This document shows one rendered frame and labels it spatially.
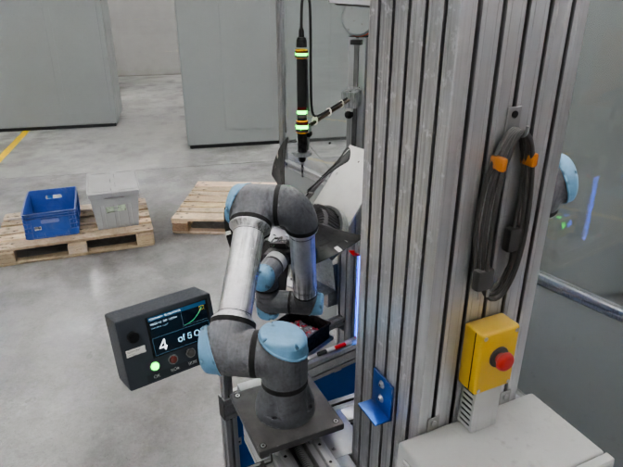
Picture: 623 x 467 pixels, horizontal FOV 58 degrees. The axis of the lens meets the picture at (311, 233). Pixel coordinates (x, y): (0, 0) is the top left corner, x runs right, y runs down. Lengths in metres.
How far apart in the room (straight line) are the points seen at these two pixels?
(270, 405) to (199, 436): 1.56
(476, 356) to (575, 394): 1.41
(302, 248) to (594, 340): 1.18
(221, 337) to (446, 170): 0.72
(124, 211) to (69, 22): 4.60
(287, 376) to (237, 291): 0.25
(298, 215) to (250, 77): 6.03
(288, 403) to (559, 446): 0.60
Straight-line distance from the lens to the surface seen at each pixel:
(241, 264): 1.46
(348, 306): 2.63
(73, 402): 3.34
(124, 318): 1.51
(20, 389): 3.54
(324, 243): 2.00
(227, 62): 7.44
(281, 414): 1.42
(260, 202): 1.53
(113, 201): 4.86
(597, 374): 2.36
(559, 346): 2.40
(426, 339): 1.03
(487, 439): 1.19
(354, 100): 2.56
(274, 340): 1.33
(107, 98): 9.11
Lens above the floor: 2.03
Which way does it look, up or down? 24 degrees down
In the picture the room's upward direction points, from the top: straight up
